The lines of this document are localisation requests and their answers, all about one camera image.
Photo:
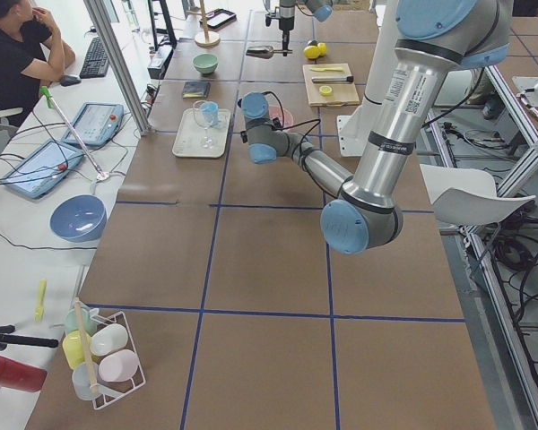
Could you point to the blue bowl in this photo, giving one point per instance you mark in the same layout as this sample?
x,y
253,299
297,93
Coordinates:
x,y
79,219

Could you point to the far teach pendant tablet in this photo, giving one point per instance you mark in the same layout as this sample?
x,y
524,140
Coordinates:
x,y
97,123

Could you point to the white wire cup rack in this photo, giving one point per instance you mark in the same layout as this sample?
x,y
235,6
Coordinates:
x,y
101,354

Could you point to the stainless steel muddler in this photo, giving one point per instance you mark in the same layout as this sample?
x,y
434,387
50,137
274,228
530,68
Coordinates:
x,y
332,79

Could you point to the clear wine glass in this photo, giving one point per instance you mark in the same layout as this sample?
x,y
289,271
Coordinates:
x,y
207,141

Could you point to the green ceramic bowl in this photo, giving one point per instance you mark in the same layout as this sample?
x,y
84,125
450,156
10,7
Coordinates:
x,y
205,63

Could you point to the stainless steel scoop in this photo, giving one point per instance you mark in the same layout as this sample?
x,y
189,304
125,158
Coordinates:
x,y
266,52

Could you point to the white chair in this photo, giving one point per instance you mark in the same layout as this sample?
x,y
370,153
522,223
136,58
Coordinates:
x,y
467,196

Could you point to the aluminium frame post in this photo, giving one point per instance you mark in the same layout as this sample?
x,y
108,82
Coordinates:
x,y
101,22

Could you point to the yellow plastic fork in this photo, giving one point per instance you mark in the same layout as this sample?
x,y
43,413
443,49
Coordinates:
x,y
39,307

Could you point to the near teach pendant tablet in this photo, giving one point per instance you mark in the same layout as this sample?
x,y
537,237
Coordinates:
x,y
43,169

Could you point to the computer mouse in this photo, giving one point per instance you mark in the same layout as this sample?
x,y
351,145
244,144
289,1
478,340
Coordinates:
x,y
69,80

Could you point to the wooden stand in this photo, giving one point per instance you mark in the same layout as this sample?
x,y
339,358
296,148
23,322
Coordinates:
x,y
205,37

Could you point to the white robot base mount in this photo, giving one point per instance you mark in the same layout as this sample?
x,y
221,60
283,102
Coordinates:
x,y
351,143

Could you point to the cream bear serving tray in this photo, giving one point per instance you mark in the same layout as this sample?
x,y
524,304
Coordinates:
x,y
189,139

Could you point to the black keyboard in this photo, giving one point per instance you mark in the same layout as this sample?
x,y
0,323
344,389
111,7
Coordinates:
x,y
95,63

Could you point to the whole yellow lemon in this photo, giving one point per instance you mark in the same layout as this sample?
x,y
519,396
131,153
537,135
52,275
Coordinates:
x,y
312,52

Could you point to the teach pendant tablet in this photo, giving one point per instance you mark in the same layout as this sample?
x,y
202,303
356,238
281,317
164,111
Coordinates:
x,y
97,123
43,169

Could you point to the lemon half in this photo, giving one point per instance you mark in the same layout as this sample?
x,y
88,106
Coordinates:
x,y
326,91

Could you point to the pink bowl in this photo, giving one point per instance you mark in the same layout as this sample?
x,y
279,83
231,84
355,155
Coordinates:
x,y
280,117

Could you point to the wooden cutting board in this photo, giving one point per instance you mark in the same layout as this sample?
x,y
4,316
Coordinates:
x,y
344,94

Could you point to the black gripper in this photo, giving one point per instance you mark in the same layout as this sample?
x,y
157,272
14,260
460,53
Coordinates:
x,y
287,21

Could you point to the blue plastic cup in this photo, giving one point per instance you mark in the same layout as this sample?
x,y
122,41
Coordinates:
x,y
210,113

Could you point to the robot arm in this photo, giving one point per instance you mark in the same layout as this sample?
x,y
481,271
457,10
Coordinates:
x,y
432,39
285,11

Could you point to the yellow plastic knife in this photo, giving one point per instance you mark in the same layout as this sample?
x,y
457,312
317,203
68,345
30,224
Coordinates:
x,y
327,69

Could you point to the folded grey cloth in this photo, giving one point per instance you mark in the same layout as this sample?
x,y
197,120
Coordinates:
x,y
196,90

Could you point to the red bottle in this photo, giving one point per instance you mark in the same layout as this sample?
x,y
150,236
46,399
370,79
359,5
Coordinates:
x,y
19,376

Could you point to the seated person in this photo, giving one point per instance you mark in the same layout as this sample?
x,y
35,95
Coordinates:
x,y
32,54

